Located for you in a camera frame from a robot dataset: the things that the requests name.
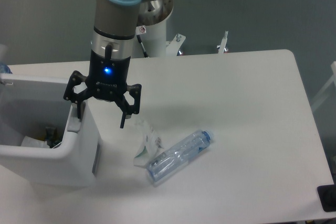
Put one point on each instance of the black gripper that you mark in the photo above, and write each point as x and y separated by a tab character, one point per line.
107	77

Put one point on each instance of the grey lid push button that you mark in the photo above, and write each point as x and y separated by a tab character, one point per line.
73	122

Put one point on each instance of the white trash can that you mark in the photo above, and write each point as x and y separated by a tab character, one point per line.
29	104

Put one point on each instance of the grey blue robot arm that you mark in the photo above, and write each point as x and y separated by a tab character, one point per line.
118	19

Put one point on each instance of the trash inside can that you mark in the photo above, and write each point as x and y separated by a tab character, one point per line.
50	140

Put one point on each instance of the crumpled white paper carton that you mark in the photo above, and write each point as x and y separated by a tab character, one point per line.
150	145

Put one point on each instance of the clear plastic water bottle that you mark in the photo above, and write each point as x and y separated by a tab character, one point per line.
177	156

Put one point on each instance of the blue plastic bag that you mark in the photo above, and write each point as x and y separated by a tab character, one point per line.
5	68

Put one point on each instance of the black device at table edge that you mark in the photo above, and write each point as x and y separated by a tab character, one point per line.
327	197

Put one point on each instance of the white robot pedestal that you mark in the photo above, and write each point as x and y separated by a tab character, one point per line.
150	35

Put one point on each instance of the white frame at right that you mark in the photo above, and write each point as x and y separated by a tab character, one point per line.
325	92

